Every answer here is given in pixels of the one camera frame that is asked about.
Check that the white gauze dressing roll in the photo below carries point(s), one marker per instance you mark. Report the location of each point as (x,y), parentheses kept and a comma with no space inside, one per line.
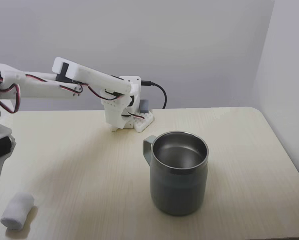
(17,211)

